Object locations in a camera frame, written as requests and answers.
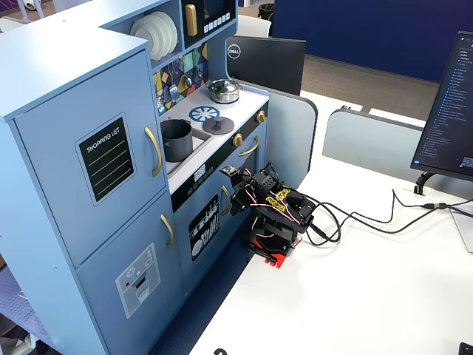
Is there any fridge door with shopping list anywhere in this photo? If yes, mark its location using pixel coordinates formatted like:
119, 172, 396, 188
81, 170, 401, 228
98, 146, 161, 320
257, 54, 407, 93
13, 49, 170, 270

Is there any gray desk divider panel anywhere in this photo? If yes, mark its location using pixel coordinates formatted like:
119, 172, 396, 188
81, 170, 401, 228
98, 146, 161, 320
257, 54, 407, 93
266, 87, 319, 186
321, 106, 473, 203

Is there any blue toy kitchen unit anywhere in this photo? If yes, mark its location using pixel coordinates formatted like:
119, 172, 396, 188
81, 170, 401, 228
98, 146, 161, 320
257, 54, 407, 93
0, 0, 271, 355

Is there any black microwave door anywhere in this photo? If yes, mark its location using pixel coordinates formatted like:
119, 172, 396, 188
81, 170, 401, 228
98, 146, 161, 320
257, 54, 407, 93
180, 0, 238, 49

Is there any steel pot with lid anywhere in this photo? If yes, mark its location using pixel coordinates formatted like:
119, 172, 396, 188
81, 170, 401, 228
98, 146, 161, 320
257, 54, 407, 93
205, 78, 241, 105

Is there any gray cooking pot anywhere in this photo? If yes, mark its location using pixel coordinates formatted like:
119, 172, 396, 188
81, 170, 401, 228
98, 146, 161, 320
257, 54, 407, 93
160, 118, 194, 163

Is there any gold fridge handle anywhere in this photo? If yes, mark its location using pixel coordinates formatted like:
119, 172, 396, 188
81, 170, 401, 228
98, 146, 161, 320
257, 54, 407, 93
143, 125, 164, 178
160, 213, 176, 250

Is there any metal slotted spoon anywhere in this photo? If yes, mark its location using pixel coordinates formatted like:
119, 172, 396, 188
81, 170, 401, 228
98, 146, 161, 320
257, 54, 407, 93
155, 72, 166, 112

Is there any metal toy spatula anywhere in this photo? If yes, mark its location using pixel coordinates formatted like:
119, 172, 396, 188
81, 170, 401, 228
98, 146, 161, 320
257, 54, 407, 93
168, 61, 181, 101

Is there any silver monitor stand base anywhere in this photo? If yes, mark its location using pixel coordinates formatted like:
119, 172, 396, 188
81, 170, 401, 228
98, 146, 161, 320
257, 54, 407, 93
448, 206, 473, 254

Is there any blue dishwasher door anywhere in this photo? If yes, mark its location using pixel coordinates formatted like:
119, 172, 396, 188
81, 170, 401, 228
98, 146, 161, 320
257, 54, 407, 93
172, 168, 237, 293

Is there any gray round pot lid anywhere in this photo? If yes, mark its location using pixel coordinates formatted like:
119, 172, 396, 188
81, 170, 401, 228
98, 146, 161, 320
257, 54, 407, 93
202, 115, 236, 135

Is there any monitor showing code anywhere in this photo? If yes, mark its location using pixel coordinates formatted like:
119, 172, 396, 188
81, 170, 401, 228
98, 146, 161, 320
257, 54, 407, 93
409, 30, 473, 183

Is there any black Dell monitor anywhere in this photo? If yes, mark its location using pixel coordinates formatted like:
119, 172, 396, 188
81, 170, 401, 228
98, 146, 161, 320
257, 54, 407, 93
225, 35, 307, 97

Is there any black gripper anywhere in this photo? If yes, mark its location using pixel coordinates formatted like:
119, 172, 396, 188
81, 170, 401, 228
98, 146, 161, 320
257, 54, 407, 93
229, 172, 260, 217

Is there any black trash bin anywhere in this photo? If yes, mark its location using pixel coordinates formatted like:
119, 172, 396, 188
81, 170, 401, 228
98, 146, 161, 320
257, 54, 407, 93
258, 2, 276, 21

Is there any gold microwave handle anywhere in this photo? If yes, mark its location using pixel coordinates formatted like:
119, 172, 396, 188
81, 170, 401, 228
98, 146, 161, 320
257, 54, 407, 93
184, 4, 199, 38

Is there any fridge door with ice dispenser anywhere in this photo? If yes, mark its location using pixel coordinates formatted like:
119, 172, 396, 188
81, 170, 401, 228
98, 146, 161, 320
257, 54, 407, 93
75, 192, 183, 355

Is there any red table clamp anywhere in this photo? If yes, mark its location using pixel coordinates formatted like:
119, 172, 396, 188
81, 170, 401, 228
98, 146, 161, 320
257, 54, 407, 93
263, 254, 288, 269

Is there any blue oven door with window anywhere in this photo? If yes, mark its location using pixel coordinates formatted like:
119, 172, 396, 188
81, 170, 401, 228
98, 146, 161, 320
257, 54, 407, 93
217, 121, 268, 208

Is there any metal toy ladle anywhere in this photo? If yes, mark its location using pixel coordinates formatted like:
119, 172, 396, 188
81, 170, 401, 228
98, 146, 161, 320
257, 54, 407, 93
181, 55, 194, 89

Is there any gold oven handle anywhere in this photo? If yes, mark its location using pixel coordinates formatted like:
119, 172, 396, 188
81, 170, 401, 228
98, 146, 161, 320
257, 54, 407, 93
238, 135, 261, 158

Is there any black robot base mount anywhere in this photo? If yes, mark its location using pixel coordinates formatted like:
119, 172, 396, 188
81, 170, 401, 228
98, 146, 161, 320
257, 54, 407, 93
242, 216, 304, 262

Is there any black power cable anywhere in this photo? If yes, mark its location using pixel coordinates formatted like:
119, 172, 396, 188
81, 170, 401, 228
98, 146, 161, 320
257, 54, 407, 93
305, 197, 473, 248

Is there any gold dishwasher handle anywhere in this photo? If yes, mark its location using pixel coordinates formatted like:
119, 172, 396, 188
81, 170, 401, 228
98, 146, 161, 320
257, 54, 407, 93
220, 184, 232, 217

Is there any white toy plate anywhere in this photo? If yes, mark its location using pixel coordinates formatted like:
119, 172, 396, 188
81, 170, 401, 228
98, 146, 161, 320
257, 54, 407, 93
150, 10, 180, 53
129, 16, 164, 62
142, 13, 172, 57

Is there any white office chair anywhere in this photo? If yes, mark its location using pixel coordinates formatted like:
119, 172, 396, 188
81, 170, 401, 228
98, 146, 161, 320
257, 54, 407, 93
236, 14, 273, 38

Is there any black USB cable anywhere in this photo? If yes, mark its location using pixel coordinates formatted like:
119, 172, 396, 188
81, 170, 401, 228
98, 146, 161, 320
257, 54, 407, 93
391, 189, 473, 217

